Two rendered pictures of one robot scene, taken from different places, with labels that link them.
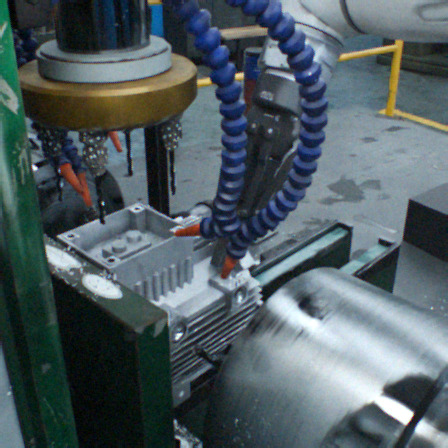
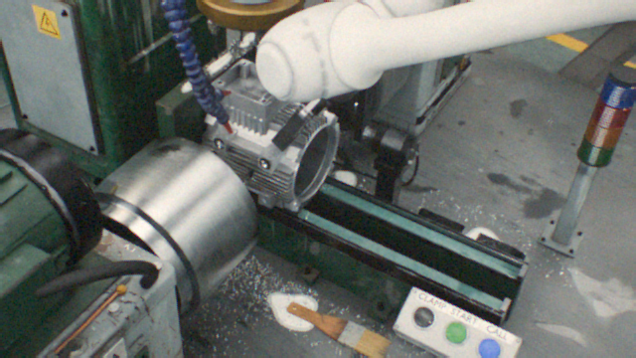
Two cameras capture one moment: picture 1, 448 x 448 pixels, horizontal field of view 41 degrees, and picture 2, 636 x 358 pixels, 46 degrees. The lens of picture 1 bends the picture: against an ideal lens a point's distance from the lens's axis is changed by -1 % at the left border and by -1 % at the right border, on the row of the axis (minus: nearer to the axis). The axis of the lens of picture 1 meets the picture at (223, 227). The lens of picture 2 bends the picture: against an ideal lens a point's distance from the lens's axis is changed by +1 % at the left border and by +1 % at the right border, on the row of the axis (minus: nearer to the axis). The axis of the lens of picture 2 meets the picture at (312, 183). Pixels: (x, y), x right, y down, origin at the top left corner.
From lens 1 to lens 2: 118 cm
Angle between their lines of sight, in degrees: 60
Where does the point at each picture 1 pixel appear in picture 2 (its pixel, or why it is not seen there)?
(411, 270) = not seen: outside the picture
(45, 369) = (94, 72)
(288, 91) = not seen: hidden behind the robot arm
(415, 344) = (135, 186)
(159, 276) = (240, 113)
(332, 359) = (132, 164)
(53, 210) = not seen: hidden behind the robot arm
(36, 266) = (89, 30)
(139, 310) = (172, 99)
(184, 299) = (249, 138)
